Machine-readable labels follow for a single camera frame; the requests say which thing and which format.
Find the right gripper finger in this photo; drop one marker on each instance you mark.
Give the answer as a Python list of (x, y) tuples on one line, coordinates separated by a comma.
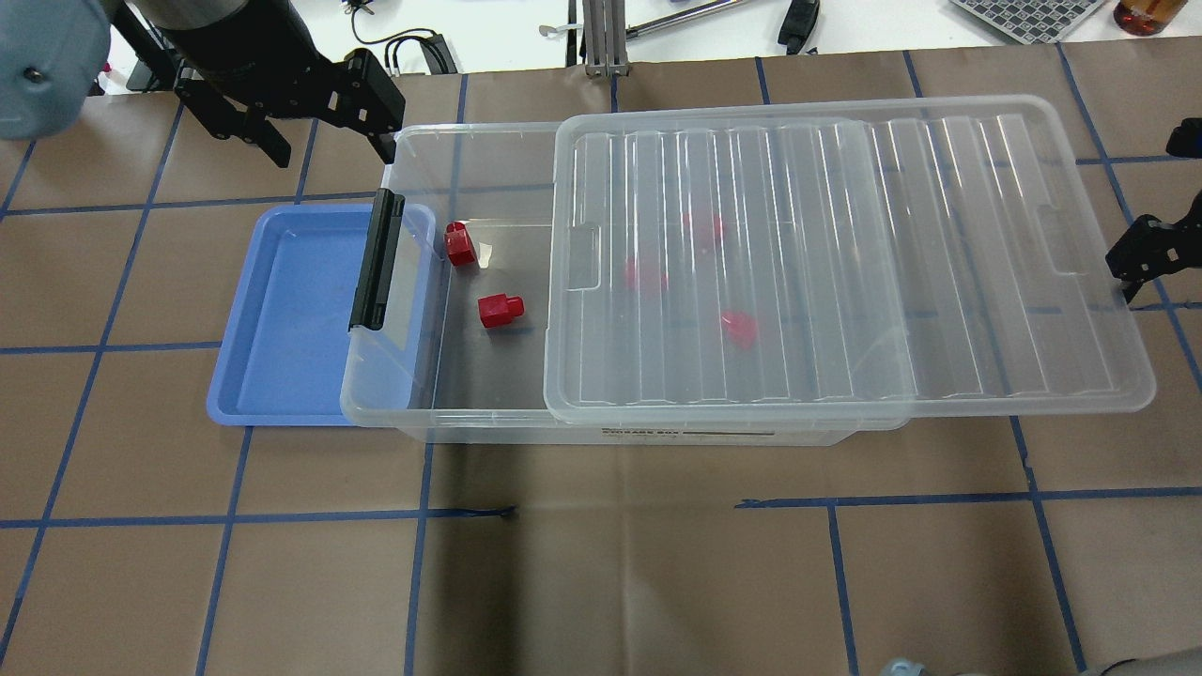
[(1130, 288)]

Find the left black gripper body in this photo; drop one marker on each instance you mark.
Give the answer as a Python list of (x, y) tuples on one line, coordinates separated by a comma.
[(237, 39)]

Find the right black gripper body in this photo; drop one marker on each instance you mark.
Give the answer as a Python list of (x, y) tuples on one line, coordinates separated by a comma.
[(1151, 246)]

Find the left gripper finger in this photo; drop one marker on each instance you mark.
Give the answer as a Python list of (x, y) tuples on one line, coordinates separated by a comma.
[(384, 145), (270, 141)]

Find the red block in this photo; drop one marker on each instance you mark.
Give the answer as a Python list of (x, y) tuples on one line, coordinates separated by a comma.
[(459, 247), (499, 310), (645, 278), (704, 232), (740, 328)]

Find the clear plastic box lid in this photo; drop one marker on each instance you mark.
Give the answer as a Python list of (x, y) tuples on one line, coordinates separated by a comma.
[(910, 258)]

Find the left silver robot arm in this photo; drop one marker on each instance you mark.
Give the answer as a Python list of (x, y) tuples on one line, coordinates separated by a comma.
[(52, 52)]

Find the red block in box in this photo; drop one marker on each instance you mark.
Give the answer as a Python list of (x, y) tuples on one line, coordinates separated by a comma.
[(459, 247), (704, 232), (645, 278), (740, 328)]

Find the clear plastic storage box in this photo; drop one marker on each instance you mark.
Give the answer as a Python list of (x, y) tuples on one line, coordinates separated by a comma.
[(488, 385)]

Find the black power adapter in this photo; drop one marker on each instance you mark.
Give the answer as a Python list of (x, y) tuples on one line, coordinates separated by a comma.
[(438, 56)]

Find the long metal rod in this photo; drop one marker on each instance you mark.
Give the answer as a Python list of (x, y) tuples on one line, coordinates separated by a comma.
[(575, 20)]

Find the blue plastic tray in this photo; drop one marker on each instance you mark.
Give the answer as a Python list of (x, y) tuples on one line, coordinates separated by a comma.
[(292, 352)]

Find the brown glass bottle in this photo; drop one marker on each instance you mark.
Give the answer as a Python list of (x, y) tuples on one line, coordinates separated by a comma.
[(1146, 18)]

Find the black box latch handle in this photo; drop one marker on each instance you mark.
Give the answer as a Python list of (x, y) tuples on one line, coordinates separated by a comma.
[(369, 305)]

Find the aluminium frame post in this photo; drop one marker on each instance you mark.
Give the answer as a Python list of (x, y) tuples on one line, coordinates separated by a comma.
[(604, 39)]

